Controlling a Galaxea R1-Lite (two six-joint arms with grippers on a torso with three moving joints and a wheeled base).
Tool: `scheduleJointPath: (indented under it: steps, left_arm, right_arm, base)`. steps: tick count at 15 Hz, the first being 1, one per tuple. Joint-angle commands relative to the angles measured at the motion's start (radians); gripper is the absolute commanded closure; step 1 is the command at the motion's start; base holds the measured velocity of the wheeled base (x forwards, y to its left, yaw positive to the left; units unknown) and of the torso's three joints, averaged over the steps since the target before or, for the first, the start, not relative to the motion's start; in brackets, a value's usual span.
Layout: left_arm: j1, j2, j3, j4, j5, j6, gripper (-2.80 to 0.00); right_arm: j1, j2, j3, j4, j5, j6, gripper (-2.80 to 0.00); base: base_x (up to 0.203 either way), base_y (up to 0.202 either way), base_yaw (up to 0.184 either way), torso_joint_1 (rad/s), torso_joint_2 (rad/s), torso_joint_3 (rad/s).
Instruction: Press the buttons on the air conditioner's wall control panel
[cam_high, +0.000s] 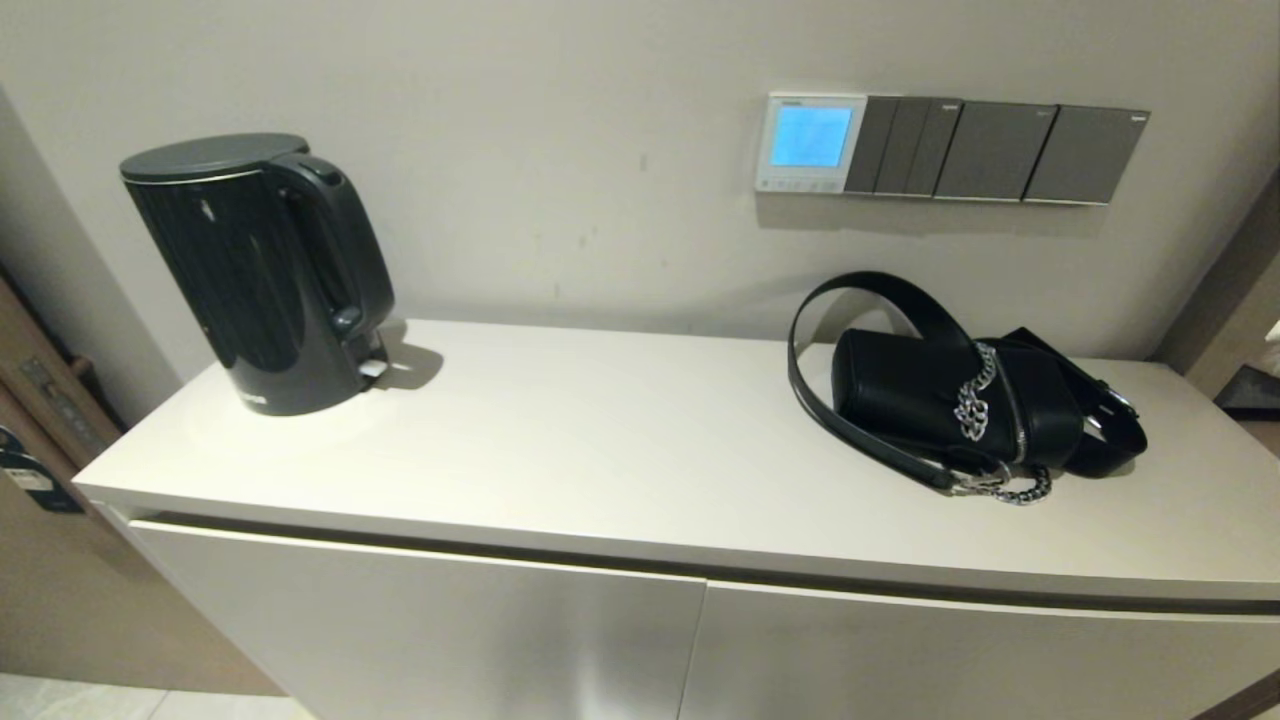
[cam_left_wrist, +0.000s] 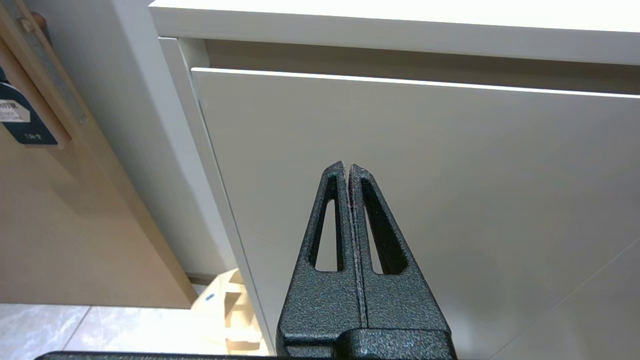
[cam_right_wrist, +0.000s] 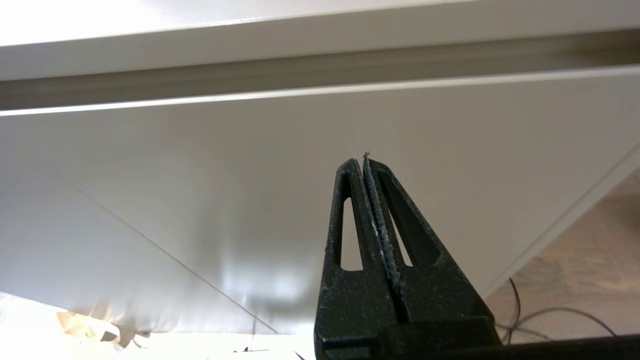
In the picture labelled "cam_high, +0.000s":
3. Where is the white wall thermostat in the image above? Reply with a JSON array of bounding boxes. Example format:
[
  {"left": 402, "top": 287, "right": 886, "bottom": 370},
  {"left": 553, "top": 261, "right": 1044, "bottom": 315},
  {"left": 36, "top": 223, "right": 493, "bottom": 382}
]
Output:
[{"left": 754, "top": 92, "right": 869, "bottom": 194}]

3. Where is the white sideboard cabinet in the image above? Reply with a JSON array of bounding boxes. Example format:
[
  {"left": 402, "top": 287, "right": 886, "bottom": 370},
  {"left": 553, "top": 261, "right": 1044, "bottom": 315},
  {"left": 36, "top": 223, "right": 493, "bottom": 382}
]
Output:
[{"left": 70, "top": 318, "right": 1280, "bottom": 720}]

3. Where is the white cabinet door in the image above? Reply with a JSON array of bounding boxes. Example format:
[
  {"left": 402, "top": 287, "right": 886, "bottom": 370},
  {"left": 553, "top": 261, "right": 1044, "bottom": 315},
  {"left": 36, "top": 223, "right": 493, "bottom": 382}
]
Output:
[
  {"left": 680, "top": 582, "right": 1280, "bottom": 720},
  {"left": 128, "top": 520, "right": 708, "bottom": 720}
]

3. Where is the black electric kettle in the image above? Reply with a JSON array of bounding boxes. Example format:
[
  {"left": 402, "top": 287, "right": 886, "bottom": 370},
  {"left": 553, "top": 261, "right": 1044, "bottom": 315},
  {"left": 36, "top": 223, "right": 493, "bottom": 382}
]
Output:
[{"left": 118, "top": 133, "right": 395, "bottom": 417}]

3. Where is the metal door lock plate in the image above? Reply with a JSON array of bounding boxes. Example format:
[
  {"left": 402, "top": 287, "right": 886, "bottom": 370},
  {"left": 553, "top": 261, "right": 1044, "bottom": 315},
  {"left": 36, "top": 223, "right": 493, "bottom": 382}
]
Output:
[{"left": 18, "top": 355, "right": 111, "bottom": 456}]

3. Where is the dark floor mat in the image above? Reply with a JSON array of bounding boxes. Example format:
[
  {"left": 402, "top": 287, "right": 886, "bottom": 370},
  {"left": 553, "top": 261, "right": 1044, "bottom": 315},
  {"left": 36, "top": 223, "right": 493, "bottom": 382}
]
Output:
[{"left": 1215, "top": 365, "right": 1280, "bottom": 421}]

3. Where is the dark blue door tag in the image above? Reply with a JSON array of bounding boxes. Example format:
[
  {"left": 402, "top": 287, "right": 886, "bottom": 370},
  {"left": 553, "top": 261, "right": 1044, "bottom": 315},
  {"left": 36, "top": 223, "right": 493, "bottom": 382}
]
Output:
[{"left": 0, "top": 428, "right": 86, "bottom": 515}]

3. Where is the light brown wooden door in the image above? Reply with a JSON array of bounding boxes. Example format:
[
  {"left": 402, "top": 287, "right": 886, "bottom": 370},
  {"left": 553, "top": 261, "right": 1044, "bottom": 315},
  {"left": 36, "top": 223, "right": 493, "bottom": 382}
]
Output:
[{"left": 0, "top": 275, "right": 286, "bottom": 698}]

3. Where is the black leather handbag with chain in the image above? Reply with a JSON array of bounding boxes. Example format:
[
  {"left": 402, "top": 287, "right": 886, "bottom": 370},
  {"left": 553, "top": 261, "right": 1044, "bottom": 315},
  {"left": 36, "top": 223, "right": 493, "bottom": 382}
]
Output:
[{"left": 787, "top": 271, "right": 1149, "bottom": 506}]

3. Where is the grey triple wall switch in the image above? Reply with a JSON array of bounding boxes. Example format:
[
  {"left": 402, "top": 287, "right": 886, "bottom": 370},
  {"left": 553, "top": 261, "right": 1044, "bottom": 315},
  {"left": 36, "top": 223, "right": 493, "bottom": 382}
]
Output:
[{"left": 845, "top": 95, "right": 965, "bottom": 197}]

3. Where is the grey single wall switch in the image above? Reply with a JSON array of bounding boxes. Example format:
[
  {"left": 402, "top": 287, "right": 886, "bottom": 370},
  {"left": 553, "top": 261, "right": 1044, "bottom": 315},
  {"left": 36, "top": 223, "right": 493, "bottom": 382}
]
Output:
[
  {"left": 934, "top": 100, "right": 1060, "bottom": 202},
  {"left": 1024, "top": 105, "right": 1152, "bottom": 206}
]

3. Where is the brown wooden door frame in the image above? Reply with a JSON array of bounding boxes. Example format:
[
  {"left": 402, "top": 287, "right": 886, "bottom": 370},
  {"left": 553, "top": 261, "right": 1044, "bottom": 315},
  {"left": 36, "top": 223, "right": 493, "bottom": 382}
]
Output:
[{"left": 1150, "top": 165, "right": 1280, "bottom": 401}]

